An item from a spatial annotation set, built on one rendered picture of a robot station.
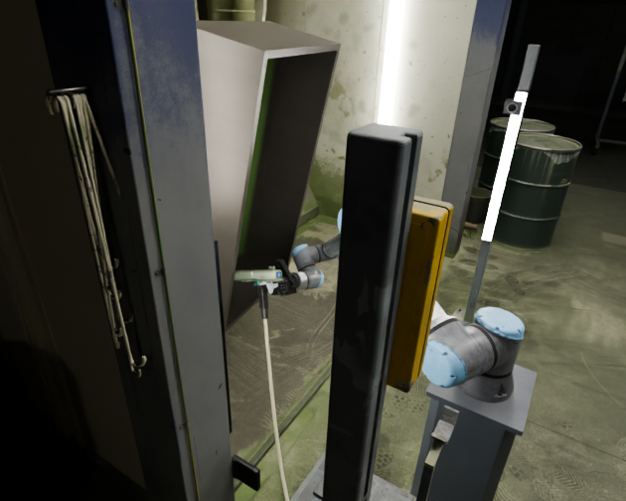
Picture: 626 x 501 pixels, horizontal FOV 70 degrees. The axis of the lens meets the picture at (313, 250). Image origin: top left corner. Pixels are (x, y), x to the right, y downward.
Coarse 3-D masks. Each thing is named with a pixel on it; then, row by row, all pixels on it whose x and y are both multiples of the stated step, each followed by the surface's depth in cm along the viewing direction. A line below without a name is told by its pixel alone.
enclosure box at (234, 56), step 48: (240, 48) 138; (288, 48) 147; (336, 48) 181; (240, 96) 145; (288, 96) 203; (240, 144) 153; (288, 144) 213; (240, 192) 161; (288, 192) 224; (240, 240) 252; (288, 240) 237; (240, 288) 228
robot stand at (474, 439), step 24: (432, 384) 151; (528, 384) 153; (432, 408) 154; (456, 408) 144; (480, 408) 143; (504, 408) 143; (528, 408) 143; (456, 432) 150; (480, 432) 145; (504, 432) 140; (456, 456) 154; (480, 456) 149; (504, 456) 146; (432, 480) 165; (456, 480) 159; (480, 480) 153
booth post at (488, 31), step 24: (480, 0) 285; (504, 0) 278; (480, 24) 290; (504, 24) 291; (480, 48) 296; (480, 72) 301; (480, 96) 307; (456, 120) 321; (480, 120) 313; (456, 144) 328; (480, 144) 332; (456, 168) 335; (456, 192) 342; (456, 216) 349; (456, 240) 357
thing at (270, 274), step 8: (240, 272) 201; (248, 272) 197; (256, 272) 193; (264, 272) 189; (272, 272) 185; (280, 272) 187; (240, 280) 203; (248, 280) 198; (264, 280) 190; (272, 280) 186; (280, 280) 187; (264, 288) 194; (264, 296) 193; (264, 304) 193; (264, 312) 194
